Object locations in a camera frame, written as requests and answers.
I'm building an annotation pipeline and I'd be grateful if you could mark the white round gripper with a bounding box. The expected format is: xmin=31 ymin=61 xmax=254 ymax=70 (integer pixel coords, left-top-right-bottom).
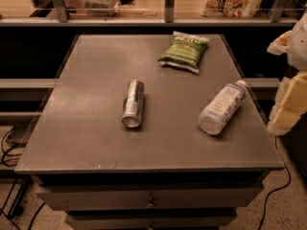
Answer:
xmin=267 ymin=13 xmax=307 ymax=136

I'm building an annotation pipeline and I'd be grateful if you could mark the silver redbull can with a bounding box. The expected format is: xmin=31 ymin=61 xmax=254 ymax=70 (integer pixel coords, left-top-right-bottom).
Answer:
xmin=121 ymin=80 xmax=145 ymax=128

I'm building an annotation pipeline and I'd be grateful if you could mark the clear plastic water bottle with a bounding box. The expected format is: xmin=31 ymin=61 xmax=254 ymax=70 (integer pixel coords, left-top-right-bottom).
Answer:
xmin=198 ymin=80 xmax=247 ymax=135

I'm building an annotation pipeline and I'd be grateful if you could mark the colourful snack bag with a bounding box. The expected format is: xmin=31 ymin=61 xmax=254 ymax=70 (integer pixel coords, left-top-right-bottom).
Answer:
xmin=201 ymin=0 xmax=262 ymax=18

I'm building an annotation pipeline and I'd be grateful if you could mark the green chip bag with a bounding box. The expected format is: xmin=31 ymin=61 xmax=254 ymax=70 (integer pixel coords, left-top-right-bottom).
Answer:
xmin=157 ymin=32 xmax=210 ymax=74

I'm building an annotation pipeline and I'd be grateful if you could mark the round drawer knob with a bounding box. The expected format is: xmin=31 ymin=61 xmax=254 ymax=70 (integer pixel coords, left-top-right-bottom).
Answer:
xmin=147 ymin=201 xmax=156 ymax=209

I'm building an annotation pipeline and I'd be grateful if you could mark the clear plastic container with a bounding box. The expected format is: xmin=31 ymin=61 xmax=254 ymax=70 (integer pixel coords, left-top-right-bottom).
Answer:
xmin=83 ymin=0 xmax=119 ymax=17

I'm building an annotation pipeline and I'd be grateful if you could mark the black floor cable right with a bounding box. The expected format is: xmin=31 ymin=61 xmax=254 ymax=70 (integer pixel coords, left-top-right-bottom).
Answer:
xmin=257 ymin=136 xmax=293 ymax=230

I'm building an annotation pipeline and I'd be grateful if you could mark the grey metal shelf rail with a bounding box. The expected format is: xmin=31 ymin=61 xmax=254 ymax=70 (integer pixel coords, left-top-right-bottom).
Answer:
xmin=0 ymin=0 xmax=306 ymax=27

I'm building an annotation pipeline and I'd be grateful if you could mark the black floor cables left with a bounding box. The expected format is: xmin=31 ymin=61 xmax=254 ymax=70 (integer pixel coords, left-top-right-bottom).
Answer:
xmin=0 ymin=122 xmax=46 ymax=230

